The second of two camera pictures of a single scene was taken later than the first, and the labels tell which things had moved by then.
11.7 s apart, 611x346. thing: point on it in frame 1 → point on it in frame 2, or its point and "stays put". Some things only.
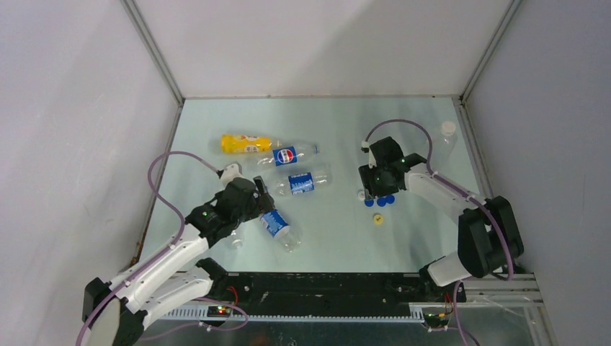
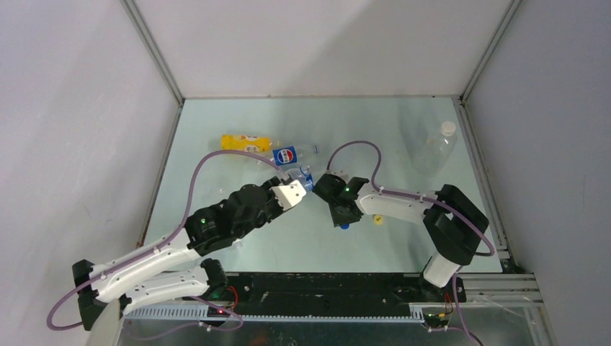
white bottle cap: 448,127 stays put
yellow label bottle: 234,143 stays put
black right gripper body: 374,180 → 339,218
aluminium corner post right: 514,6 stays put
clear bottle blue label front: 284,234 → 305,172
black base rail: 336,289 stays put
